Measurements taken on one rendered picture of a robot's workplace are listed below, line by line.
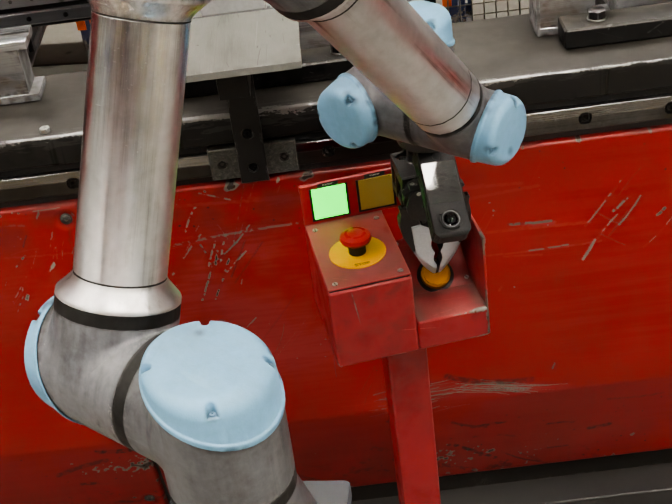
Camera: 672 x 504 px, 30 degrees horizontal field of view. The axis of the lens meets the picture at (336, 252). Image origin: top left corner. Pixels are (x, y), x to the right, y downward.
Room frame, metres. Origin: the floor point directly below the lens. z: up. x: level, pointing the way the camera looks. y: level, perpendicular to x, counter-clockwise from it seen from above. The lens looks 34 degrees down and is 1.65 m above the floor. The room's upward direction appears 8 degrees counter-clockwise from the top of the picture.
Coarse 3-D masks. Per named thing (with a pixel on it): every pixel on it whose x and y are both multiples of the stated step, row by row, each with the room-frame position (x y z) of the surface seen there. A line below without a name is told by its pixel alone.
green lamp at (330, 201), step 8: (344, 184) 1.39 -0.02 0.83; (312, 192) 1.39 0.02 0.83; (320, 192) 1.39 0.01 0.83; (328, 192) 1.39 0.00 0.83; (336, 192) 1.39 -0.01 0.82; (344, 192) 1.39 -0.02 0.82; (312, 200) 1.39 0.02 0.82; (320, 200) 1.39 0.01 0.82; (328, 200) 1.39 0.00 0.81; (336, 200) 1.39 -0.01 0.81; (344, 200) 1.39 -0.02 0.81; (320, 208) 1.39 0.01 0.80; (328, 208) 1.39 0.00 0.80; (336, 208) 1.39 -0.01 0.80; (344, 208) 1.39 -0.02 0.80; (320, 216) 1.39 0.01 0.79; (328, 216) 1.39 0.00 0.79
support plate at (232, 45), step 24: (192, 24) 1.58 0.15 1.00; (216, 24) 1.57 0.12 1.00; (240, 24) 1.55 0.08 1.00; (264, 24) 1.54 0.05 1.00; (288, 24) 1.53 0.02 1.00; (192, 48) 1.50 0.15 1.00; (216, 48) 1.49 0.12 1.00; (240, 48) 1.48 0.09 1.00; (264, 48) 1.47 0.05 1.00; (288, 48) 1.46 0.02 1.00; (192, 72) 1.43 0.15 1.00; (216, 72) 1.42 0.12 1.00; (240, 72) 1.42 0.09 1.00; (264, 72) 1.42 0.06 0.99
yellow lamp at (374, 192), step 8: (384, 176) 1.40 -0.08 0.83; (360, 184) 1.39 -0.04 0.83; (368, 184) 1.40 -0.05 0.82; (376, 184) 1.40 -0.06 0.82; (384, 184) 1.40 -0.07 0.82; (392, 184) 1.40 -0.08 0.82; (360, 192) 1.39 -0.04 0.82; (368, 192) 1.40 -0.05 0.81; (376, 192) 1.40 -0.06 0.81; (384, 192) 1.40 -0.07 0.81; (392, 192) 1.40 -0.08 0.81; (360, 200) 1.39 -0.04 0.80; (368, 200) 1.40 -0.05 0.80; (376, 200) 1.40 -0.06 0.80; (384, 200) 1.40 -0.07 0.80; (392, 200) 1.40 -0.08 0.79; (368, 208) 1.40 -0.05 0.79
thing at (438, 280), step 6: (426, 270) 1.32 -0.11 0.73; (444, 270) 1.32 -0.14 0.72; (426, 276) 1.32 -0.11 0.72; (432, 276) 1.32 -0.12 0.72; (438, 276) 1.32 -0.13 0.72; (444, 276) 1.32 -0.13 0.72; (426, 282) 1.31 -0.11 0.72; (432, 282) 1.31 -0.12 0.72; (438, 282) 1.31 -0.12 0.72; (444, 282) 1.31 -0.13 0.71; (438, 288) 1.31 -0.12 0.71
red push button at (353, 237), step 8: (344, 232) 1.31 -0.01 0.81; (352, 232) 1.31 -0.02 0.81; (360, 232) 1.31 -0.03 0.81; (368, 232) 1.31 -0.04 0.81; (344, 240) 1.30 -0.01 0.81; (352, 240) 1.29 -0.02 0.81; (360, 240) 1.29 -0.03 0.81; (368, 240) 1.30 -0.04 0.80; (352, 248) 1.29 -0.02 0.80; (360, 248) 1.30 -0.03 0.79
